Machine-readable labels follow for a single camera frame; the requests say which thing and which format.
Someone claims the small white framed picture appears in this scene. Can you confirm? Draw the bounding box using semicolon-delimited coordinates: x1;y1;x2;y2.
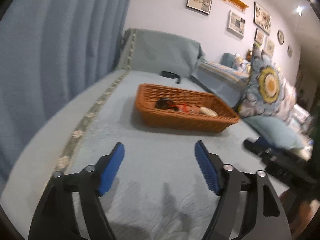
264;37;275;58

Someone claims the small dark framed picture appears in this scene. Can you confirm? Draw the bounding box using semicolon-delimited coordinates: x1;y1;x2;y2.
254;28;265;46

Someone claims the red cord knot charm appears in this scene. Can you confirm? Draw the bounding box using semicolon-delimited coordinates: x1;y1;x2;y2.
171;103;194;113

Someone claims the floral sunflower pillow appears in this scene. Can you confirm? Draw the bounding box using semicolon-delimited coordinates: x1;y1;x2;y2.
238;43;284;118

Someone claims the teal piped cushion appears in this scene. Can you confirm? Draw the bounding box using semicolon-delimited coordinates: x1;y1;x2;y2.
243;115;304;150

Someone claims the black strap on bed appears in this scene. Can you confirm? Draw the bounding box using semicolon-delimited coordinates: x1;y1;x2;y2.
160;70;182;84

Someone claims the small teal pillow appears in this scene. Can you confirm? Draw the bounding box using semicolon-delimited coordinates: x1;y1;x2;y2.
220;53;235;68

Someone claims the striped blue pillow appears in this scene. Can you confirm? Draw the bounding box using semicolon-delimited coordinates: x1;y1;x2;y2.
191;59;249;108

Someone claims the person's right hand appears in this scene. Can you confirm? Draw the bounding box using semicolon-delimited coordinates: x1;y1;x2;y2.
280;190;319;239

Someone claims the owl plush toy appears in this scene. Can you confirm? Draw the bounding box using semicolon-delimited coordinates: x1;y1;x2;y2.
246;49;252;62

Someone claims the black wrist watch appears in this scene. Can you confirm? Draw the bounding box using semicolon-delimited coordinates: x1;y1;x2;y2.
155;98;180;111

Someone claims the brown wicker basket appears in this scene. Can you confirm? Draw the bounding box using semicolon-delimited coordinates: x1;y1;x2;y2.
135;83;240;133

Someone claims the green-blue bed cover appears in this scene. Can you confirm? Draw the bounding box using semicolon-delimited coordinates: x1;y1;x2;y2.
0;69;313;240

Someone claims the dark framed botanical picture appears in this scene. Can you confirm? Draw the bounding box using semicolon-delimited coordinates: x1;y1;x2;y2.
253;1;271;35

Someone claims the teal headboard cushion cover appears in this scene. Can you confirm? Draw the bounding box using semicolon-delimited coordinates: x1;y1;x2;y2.
117;28;205;77

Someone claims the orange wall shelf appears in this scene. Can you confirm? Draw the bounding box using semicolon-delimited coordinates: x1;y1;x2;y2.
224;0;249;12

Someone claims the blue curtain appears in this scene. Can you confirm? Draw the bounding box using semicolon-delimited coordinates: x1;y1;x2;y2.
1;0;130;187

